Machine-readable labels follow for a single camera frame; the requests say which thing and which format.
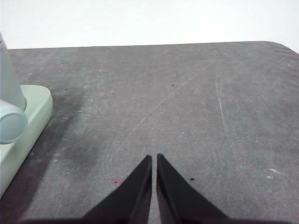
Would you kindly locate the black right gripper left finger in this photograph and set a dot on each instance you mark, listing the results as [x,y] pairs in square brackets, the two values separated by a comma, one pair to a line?
[130,198]

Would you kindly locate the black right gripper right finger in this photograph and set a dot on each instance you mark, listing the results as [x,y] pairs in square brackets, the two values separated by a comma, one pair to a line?
[182,198]

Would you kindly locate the mint green breakfast machine base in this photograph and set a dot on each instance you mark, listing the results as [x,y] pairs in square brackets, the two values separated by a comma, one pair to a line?
[35,112]

